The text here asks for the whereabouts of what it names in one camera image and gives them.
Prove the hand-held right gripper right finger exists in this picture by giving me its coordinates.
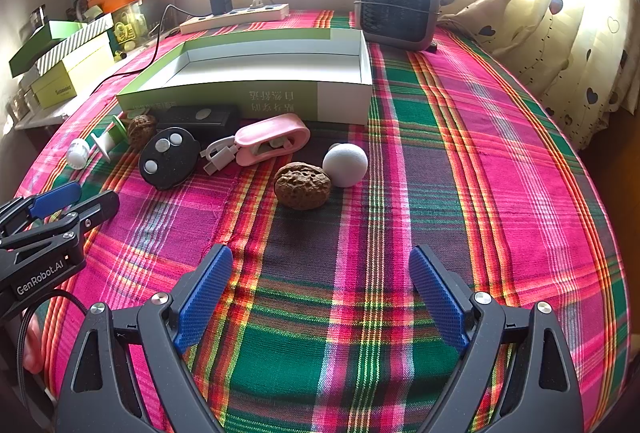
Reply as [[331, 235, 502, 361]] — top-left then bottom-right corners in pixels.
[[409, 244, 585, 433]]

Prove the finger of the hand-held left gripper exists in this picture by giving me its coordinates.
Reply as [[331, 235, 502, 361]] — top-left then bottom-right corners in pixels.
[[0, 190, 121, 266], [0, 182, 82, 240]]

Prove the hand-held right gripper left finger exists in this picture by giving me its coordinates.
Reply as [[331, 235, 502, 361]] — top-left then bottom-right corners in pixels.
[[56, 243, 235, 433]]

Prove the small white cap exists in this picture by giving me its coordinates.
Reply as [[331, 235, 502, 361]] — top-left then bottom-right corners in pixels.
[[67, 138, 91, 170]]

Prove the green white spool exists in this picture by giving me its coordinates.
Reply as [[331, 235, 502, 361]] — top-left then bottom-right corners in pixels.
[[91, 116, 132, 161]]

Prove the round black remote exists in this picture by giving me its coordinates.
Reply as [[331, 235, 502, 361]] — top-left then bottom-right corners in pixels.
[[138, 127, 200, 192]]

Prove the small brown walnut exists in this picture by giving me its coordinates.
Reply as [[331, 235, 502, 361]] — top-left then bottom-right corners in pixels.
[[127, 113, 160, 148]]

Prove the white usb cable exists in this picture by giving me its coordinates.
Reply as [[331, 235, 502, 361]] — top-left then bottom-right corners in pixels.
[[200, 134, 241, 175]]

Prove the large brown walnut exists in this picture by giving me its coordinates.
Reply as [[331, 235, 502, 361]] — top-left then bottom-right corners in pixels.
[[274, 162, 332, 211]]

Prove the black rectangular device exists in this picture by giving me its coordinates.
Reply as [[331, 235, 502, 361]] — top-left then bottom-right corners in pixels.
[[155, 104, 241, 149]]

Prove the white ball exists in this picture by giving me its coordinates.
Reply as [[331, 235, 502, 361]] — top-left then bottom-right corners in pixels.
[[322, 143, 368, 188]]

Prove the pink plastic clip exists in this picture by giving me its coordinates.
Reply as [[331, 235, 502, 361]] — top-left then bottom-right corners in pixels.
[[235, 113, 311, 166]]

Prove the green white cardboard box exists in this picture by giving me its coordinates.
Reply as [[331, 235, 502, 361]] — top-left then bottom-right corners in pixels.
[[116, 28, 374, 124]]

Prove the person's left hand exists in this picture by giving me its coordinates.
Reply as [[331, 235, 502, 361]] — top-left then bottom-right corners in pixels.
[[22, 310, 48, 376]]

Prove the white side table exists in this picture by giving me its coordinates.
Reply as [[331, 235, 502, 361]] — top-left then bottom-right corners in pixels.
[[15, 103, 76, 131]]

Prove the plaid blanket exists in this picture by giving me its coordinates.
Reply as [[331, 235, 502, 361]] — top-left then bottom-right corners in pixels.
[[15, 8, 631, 433]]

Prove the yellow green box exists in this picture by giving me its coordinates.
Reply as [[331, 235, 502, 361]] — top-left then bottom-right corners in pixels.
[[31, 32, 116, 110]]

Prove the green box lid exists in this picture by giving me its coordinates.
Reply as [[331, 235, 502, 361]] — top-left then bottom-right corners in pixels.
[[9, 20, 83, 76]]

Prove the striped box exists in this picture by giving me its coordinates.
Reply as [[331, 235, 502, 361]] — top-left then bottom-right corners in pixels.
[[36, 13, 115, 75]]

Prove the clear plastic container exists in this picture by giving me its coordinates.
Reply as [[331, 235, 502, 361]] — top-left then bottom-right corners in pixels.
[[112, 10, 148, 49]]

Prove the beige power strip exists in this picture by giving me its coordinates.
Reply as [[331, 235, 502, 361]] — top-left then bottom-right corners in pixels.
[[179, 3, 291, 35]]

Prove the cream heart print curtain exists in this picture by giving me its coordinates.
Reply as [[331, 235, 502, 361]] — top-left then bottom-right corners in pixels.
[[440, 0, 640, 151]]

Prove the grey space heater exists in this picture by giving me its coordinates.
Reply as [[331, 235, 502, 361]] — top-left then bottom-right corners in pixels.
[[354, 0, 442, 51]]

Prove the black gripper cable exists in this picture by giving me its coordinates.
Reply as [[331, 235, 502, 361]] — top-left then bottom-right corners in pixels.
[[15, 290, 88, 394]]

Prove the black charger cable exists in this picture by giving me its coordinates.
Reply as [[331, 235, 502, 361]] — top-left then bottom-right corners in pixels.
[[87, 0, 240, 99]]

